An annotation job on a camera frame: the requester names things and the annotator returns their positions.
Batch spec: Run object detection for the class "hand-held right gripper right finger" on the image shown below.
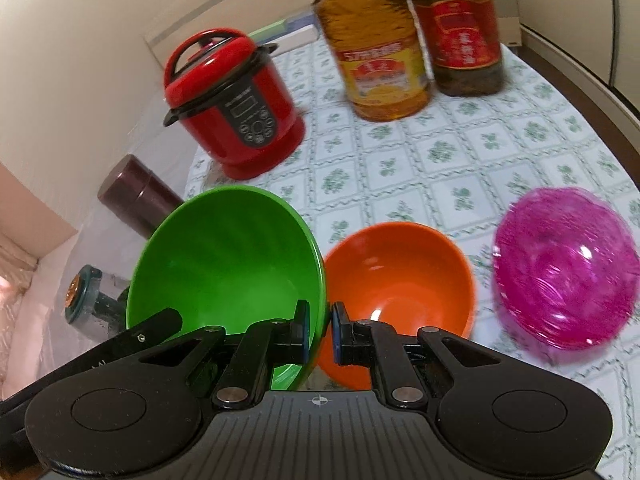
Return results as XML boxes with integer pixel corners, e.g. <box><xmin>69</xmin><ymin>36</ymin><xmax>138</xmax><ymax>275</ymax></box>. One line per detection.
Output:
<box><xmin>330</xmin><ymin>302</ymin><xmax>507</xmax><ymax>408</ymax></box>

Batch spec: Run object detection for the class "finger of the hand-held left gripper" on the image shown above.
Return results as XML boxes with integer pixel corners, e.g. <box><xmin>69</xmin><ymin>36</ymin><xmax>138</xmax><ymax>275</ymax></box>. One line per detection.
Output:
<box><xmin>0</xmin><ymin>308</ymin><xmax>183</xmax><ymax>431</ymax></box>

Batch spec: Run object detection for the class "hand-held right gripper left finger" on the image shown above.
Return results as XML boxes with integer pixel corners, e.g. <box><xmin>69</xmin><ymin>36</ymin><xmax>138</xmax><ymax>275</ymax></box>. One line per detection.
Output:
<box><xmin>137</xmin><ymin>300</ymin><xmax>312</xmax><ymax>408</ymax></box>

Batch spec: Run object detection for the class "orange plastic bowl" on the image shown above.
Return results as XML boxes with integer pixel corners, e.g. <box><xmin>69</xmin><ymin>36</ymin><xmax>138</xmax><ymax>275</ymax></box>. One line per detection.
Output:
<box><xmin>316</xmin><ymin>222</ymin><xmax>477</xmax><ymax>391</ymax></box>

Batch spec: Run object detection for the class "large green plastic bowl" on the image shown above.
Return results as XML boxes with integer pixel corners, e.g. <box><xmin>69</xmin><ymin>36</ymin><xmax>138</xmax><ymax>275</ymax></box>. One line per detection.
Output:
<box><xmin>125</xmin><ymin>185</ymin><xmax>328</xmax><ymax>392</ymax></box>

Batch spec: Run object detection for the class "large pink plastic bowl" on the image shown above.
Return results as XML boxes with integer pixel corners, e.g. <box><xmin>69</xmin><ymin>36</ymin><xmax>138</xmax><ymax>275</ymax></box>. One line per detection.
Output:
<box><xmin>490</xmin><ymin>186</ymin><xmax>638</xmax><ymax>351</ymax></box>

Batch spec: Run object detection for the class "glass jar with dark lid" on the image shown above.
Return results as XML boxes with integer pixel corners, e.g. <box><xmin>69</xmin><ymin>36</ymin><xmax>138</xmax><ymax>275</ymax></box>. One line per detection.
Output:
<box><xmin>65</xmin><ymin>264</ymin><xmax>132</xmax><ymax>333</ymax></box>

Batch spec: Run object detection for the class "pink bedding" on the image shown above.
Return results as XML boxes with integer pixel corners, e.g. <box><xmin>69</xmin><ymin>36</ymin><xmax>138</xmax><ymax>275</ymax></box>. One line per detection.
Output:
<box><xmin>0</xmin><ymin>160</ymin><xmax>81</xmax><ymax>391</ymax></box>

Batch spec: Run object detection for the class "brown thermos cup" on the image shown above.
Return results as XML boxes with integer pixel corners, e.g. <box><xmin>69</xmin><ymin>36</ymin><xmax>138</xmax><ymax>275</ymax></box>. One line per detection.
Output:
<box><xmin>97</xmin><ymin>155</ymin><xmax>186</xmax><ymax>241</ymax></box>

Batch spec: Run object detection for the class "red electric pressure cooker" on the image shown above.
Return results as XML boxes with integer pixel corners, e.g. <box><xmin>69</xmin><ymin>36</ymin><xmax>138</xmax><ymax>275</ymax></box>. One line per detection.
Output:
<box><xmin>162</xmin><ymin>29</ymin><xmax>307</xmax><ymax>181</ymax></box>

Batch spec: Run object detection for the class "yellow-capped cooking oil bottle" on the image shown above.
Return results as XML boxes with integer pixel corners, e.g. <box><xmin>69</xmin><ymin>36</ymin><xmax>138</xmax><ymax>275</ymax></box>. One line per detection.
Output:
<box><xmin>314</xmin><ymin>0</ymin><xmax>433</xmax><ymax>122</ymax></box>

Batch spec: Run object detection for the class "red-label cooking oil bottle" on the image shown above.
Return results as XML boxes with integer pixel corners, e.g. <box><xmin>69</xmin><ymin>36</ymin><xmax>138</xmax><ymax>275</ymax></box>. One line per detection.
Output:
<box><xmin>405</xmin><ymin>0</ymin><xmax>505</xmax><ymax>97</ymax></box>

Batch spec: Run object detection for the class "white bedside cabinet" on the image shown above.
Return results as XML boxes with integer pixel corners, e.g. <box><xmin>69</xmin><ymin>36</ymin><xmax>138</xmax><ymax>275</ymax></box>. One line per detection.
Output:
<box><xmin>487</xmin><ymin>0</ymin><xmax>522</xmax><ymax>47</ymax></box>

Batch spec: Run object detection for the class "white sliding wardrobe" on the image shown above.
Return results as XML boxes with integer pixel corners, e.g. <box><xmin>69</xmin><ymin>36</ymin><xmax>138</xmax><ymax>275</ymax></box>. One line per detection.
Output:
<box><xmin>515</xmin><ymin>0</ymin><xmax>640</xmax><ymax>111</ymax></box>

